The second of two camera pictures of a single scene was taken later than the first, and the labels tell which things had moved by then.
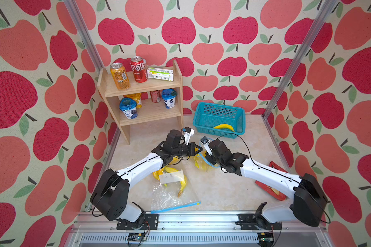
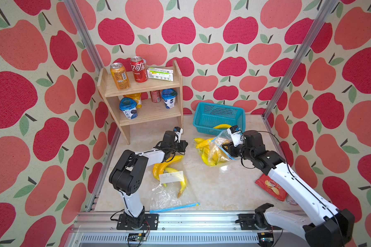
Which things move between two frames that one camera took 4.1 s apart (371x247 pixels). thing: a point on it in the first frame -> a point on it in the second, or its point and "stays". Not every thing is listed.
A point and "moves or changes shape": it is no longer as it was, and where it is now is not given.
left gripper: (191, 151) -> (183, 144)
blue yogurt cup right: (169, 95) stays
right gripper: (208, 158) -> (230, 148)
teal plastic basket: (212, 120) stays
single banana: (224, 126) stays
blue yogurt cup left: (129, 105) stays
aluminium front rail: (194, 230) stays
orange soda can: (120, 75) stays
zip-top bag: (201, 162) moves or changes shape
